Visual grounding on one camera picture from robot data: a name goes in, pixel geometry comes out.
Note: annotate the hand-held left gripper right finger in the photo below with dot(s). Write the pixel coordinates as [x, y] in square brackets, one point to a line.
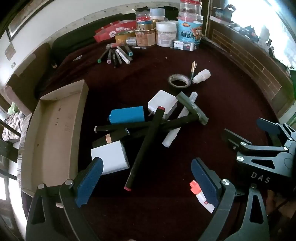
[204, 183]

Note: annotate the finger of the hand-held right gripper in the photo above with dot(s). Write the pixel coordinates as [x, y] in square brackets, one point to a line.
[233, 139]
[268, 126]

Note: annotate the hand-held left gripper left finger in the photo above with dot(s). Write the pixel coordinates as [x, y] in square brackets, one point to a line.
[89, 183]

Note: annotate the white tube with red cap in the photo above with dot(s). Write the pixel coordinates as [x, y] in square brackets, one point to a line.
[202, 200]

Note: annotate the white power adapter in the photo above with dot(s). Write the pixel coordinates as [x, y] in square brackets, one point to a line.
[111, 157]
[161, 102]

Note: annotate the black tube with copper band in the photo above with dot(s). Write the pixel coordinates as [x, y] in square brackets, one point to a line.
[101, 141]

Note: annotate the shallow cardboard box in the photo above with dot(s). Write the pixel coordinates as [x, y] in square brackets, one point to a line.
[53, 139]

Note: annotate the black marker pen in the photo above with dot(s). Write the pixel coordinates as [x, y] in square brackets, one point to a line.
[178, 122]

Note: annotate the black marker with white cap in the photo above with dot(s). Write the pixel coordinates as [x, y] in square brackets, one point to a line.
[111, 127]

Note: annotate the black marker with red caps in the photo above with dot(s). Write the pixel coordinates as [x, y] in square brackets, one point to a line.
[143, 148]

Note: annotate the white dropper bottle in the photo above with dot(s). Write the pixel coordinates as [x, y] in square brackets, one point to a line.
[202, 75]

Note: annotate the blue battery pack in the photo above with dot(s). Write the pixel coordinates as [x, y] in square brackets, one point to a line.
[127, 115]

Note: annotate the gold and black pen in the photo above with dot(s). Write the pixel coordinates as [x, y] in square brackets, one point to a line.
[193, 69]

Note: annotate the black tape roll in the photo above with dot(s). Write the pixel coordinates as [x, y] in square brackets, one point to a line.
[172, 80]

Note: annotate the brick pattern board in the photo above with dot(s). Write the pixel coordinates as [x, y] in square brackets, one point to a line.
[249, 62]

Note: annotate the striped bed sheet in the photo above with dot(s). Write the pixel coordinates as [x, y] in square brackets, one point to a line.
[23, 143]

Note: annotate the patterned cloth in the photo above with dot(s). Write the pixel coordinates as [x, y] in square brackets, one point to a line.
[13, 125]

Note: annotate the white pen box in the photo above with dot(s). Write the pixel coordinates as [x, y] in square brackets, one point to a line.
[183, 45]

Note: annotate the blue label plastic jar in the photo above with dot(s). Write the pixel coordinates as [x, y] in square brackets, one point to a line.
[189, 30]

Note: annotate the white plastic tub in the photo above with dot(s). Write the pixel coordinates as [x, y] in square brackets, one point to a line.
[165, 34]

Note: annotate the small white scrap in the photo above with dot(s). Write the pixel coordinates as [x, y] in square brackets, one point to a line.
[77, 58]

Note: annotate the silver pen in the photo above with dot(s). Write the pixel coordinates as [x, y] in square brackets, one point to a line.
[140, 47]

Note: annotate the pile of marker pens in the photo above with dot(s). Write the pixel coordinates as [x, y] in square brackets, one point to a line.
[122, 55]

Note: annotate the jar with gold lid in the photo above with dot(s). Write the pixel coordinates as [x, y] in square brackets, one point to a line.
[145, 38]

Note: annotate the clear jar with red lid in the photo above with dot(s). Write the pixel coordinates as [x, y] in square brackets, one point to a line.
[190, 8]

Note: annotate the small white box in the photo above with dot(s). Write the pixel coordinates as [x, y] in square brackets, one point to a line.
[131, 41]

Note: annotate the blue and white cup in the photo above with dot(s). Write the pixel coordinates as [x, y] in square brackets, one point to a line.
[157, 12]

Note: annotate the jar with red label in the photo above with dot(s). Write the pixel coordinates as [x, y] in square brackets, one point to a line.
[143, 19]

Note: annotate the stack of red packets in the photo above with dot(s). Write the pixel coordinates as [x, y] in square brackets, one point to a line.
[111, 30]

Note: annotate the framed wall picture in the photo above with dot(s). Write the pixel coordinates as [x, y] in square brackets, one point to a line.
[23, 16]

